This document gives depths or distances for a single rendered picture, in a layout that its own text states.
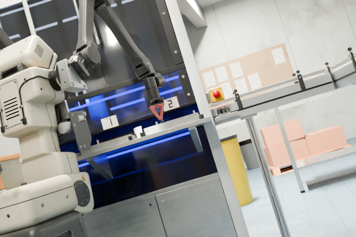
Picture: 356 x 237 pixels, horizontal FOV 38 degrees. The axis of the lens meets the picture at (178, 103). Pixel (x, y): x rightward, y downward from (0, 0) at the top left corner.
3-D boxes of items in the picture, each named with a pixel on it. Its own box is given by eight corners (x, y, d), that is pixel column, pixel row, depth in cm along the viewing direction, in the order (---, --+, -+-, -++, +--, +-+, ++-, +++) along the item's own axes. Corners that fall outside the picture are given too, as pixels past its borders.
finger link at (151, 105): (166, 118, 248) (160, 99, 248) (168, 117, 241) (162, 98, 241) (152, 122, 247) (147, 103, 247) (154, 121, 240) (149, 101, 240)
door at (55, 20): (25, 111, 282) (-3, 10, 286) (107, 87, 280) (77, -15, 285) (25, 111, 281) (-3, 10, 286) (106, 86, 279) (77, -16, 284)
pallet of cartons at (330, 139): (265, 179, 728) (250, 132, 733) (267, 172, 819) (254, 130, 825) (355, 154, 704) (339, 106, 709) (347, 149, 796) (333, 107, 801)
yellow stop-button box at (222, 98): (212, 103, 281) (208, 91, 281) (224, 100, 280) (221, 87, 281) (212, 102, 273) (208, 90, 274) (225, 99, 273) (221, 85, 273)
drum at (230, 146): (260, 196, 577) (240, 132, 583) (252, 204, 533) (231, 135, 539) (221, 206, 592) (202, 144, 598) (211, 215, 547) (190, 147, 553)
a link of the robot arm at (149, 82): (140, 78, 243) (149, 74, 240) (147, 77, 249) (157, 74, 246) (143, 92, 243) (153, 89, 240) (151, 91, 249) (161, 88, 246)
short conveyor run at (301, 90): (214, 125, 282) (206, 98, 284) (214, 126, 298) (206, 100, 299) (336, 88, 280) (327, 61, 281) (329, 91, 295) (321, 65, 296)
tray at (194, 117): (154, 136, 272) (152, 129, 272) (201, 121, 271) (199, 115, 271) (145, 136, 238) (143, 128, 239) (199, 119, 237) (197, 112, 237)
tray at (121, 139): (97, 154, 284) (95, 147, 284) (142, 140, 283) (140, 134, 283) (81, 156, 250) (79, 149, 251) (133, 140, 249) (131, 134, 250)
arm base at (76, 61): (52, 71, 199) (76, 60, 194) (59, 59, 205) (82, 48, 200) (65, 87, 203) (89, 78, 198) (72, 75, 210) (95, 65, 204)
